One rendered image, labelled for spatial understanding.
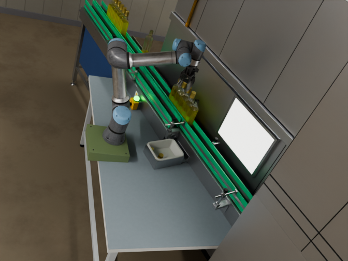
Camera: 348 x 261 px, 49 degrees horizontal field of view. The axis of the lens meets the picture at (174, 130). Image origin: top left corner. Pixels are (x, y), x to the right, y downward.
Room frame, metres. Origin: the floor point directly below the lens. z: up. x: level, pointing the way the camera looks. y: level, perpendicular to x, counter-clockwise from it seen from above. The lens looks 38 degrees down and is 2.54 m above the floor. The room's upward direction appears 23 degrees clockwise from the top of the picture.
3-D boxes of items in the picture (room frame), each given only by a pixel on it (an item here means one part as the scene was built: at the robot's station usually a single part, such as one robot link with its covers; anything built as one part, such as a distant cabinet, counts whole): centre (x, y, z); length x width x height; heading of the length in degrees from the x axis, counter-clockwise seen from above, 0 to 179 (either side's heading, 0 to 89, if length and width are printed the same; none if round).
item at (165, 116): (2.77, 0.65, 0.93); 1.75 x 0.01 x 0.08; 44
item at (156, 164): (2.00, -0.02, 0.79); 0.27 x 0.17 x 0.08; 134
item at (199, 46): (2.15, 0.06, 1.52); 0.09 x 0.08 x 0.11; 109
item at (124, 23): (3.08, 0.76, 1.02); 0.06 x 0.06 x 0.28; 44
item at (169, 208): (2.22, -0.23, 0.73); 1.58 x 1.52 x 0.04; 28
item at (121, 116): (1.92, 0.35, 0.98); 0.13 x 0.12 x 0.14; 19
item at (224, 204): (1.67, -0.44, 0.90); 0.17 x 0.05 x 0.23; 134
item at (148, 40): (2.95, 0.49, 1.01); 0.06 x 0.06 x 0.26; 40
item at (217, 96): (2.21, -0.27, 1.15); 0.90 x 0.03 x 0.34; 44
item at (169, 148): (1.98, 0.00, 0.80); 0.22 x 0.17 x 0.09; 134
